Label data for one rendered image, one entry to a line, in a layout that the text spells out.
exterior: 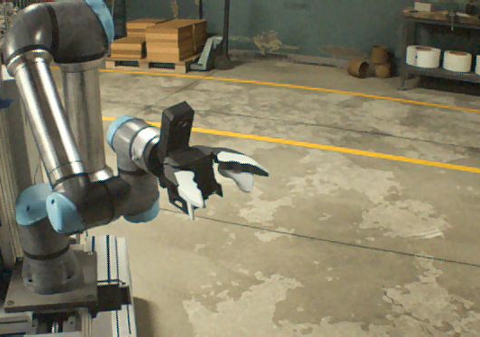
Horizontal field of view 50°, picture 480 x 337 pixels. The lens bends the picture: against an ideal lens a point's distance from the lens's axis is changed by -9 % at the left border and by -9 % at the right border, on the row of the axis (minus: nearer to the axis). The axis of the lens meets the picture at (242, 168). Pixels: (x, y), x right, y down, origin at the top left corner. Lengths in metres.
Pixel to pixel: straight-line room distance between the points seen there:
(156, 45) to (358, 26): 2.55
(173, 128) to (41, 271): 0.59
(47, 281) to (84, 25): 0.58
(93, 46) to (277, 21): 6.25
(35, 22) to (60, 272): 0.56
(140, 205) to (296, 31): 6.36
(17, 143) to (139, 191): 0.69
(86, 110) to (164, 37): 5.66
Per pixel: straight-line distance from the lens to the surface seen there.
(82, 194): 0.98
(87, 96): 1.20
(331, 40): 7.18
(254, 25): 7.46
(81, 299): 1.28
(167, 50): 6.83
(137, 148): 0.94
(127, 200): 1.01
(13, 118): 1.61
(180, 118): 0.83
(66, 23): 1.14
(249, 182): 0.84
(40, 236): 1.25
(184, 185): 0.78
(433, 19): 6.18
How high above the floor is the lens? 1.56
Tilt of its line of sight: 23 degrees down
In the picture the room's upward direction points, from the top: straight up
